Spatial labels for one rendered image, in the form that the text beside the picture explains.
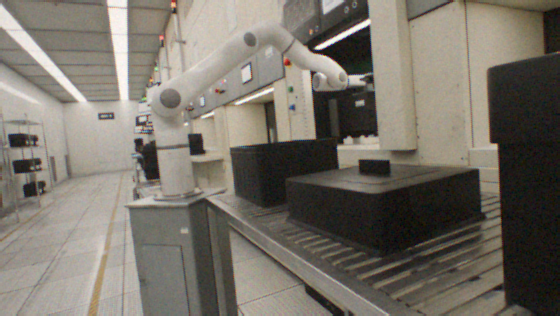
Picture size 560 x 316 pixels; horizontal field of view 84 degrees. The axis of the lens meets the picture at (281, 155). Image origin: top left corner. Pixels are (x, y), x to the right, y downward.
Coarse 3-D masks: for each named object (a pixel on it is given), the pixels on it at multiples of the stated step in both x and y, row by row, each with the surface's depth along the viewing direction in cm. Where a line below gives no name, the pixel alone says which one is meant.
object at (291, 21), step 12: (288, 0) 165; (300, 0) 154; (312, 0) 145; (348, 0) 124; (288, 12) 166; (300, 12) 156; (312, 12) 147; (288, 24) 168; (300, 24) 157; (312, 288) 178; (324, 300) 168; (336, 312) 158
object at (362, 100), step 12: (348, 96) 162; (360, 96) 153; (372, 96) 150; (348, 108) 163; (360, 108) 154; (372, 108) 150; (348, 120) 164; (360, 120) 155; (372, 120) 150; (348, 132) 166; (372, 132) 176
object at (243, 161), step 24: (264, 144) 117; (288, 144) 91; (312, 144) 94; (336, 144) 98; (240, 168) 102; (264, 168) 88; (288, 168) 91; (312, 168) 94; (336, 168) 98; (240, 192) 105; (264, 192) 88
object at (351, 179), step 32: (384, 160) 63; (288, 192) 70; (320, 192) 59; (352, 192) 51; (384, 192) 48; (416, 192) 51; (448, 192) 56; (320, 224) 61; (352, 224) 52; (384, 224) 48; (416, 224) 52; (448, 224) 56; (384, 256) 48
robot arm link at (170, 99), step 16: (240, 32) 122; (224, 48) 123; (240, 48) 122; (256, 48) 125; (208, 64) 122; (224, 64) 124; (176, 80) 114; (192, 80) 118; (208, 80) 122; (160, 96) 109; (176, 96) 111; (192, 96) 117; (160, 112) 112; (176, 112) 113
